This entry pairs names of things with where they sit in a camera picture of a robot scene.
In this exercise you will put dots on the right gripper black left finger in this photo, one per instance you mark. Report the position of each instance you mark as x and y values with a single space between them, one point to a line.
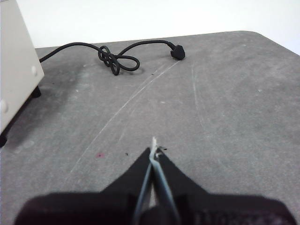
82 208

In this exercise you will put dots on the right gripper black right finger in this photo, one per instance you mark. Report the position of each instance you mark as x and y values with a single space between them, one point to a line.
222 208

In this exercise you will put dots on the black oven foot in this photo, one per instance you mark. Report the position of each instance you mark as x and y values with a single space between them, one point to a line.
36 92

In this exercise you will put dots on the cream Toshiba toaster oven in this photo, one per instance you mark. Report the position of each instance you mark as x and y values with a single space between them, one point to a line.
14 58

